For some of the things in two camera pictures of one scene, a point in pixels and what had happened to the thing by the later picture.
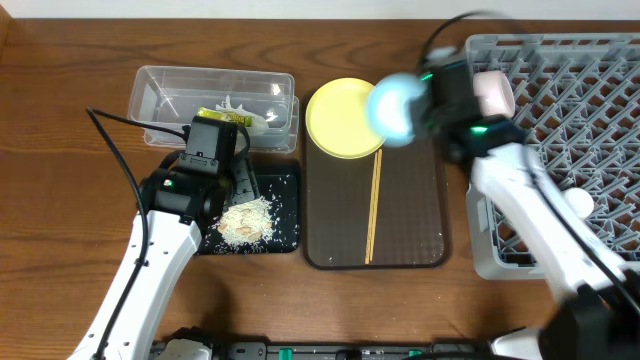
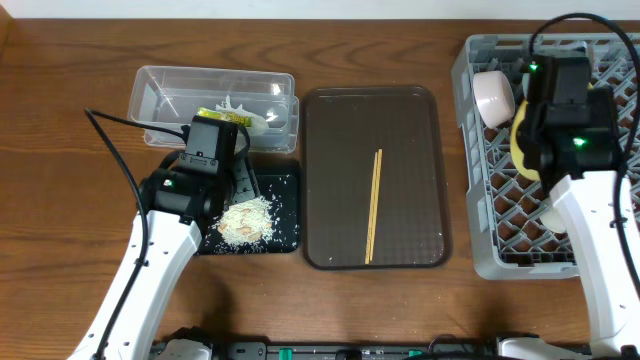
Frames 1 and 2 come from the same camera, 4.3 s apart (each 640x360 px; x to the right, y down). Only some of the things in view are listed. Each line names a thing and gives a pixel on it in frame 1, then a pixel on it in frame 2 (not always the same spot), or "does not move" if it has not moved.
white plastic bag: [258, 124] does not move
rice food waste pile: [247, 223] does not move
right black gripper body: [439, 116] → [604, 113]
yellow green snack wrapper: [219, 115] does not move
